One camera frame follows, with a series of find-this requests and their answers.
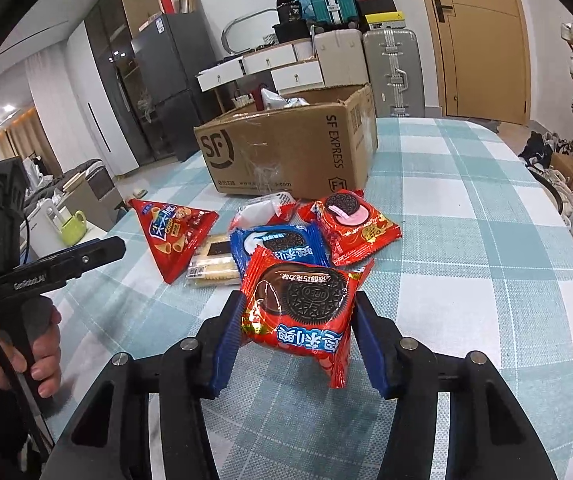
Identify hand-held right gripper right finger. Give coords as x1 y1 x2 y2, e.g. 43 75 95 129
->
354 290 560 480

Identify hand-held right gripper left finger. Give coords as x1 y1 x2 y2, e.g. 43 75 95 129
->
49 290 247 480

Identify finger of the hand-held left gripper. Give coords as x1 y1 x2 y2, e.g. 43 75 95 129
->
41 236 127 278

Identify red triangular snack packet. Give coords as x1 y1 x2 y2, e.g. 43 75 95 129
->
127 198 220 285

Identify red chocolate cookie packet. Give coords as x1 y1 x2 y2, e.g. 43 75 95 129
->
239 246 375 390

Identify clear cracker packet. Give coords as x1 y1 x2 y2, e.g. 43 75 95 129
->
186 232 242 290

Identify red pink-cream cookie packet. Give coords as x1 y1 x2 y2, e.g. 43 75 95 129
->
299 189 402 267

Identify blue cookie packet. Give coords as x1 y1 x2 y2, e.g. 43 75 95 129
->
230 223 328 286

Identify white silver snack packet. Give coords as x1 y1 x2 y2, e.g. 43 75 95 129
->
231 192 297 228

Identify white red-print snack packet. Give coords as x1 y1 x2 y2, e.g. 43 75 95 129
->
259 87 312 111

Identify person's left hand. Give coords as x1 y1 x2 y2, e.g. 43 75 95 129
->
0 305 62 398

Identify green mug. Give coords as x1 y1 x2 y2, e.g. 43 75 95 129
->
61 210 88 247

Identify white appliance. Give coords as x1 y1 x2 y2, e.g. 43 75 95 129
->
29 199 74 257

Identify grey sofa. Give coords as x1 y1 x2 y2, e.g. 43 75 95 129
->
24 159 117 241

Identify brown curtain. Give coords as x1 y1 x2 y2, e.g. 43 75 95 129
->
6 114 62 176

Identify white curtain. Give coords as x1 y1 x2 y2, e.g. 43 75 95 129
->
24 55 74 171

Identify glass door cabinet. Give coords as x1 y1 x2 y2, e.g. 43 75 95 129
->
84 0 160 171

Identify black refrigerator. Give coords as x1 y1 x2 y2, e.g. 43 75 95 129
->
130 13 222 166

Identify white dresser with drawers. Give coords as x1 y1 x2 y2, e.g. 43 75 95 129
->
196 40 325 113

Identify small brown cardboard box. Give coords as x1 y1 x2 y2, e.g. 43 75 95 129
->
551 152 573 198

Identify oval silver mirror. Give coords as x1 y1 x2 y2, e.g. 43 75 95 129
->
221 10 280 53

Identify silver suitcase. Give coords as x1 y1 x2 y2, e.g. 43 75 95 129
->
363 28 426 118

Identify black storage box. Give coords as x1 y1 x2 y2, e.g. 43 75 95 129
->
272 22 312 43

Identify beige suitcase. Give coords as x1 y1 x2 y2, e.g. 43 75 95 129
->
313 27 371 88

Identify black printed box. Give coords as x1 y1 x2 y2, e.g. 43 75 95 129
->
275 0 307 25

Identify wooden door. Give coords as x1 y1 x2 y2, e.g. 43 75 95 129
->
413 0 532 126

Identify yellow black shoe box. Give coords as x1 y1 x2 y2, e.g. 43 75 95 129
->
365 12 407 31

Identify plain black shoe box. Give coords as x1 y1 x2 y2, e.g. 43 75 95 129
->
357 0 400 17

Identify black cable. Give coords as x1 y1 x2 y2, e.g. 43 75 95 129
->
0 300 52 461

